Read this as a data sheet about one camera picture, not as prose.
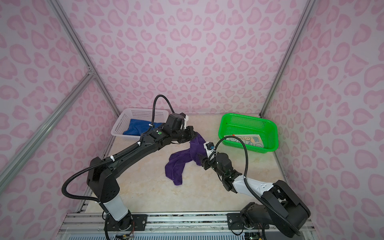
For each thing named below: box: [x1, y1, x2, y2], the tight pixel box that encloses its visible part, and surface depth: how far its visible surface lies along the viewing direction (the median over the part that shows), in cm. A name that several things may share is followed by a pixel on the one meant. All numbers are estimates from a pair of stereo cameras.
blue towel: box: [122, 119, 163, 136], surface depth 113 cm
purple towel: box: [165, 132, 206, 186], surface depth 92 cm
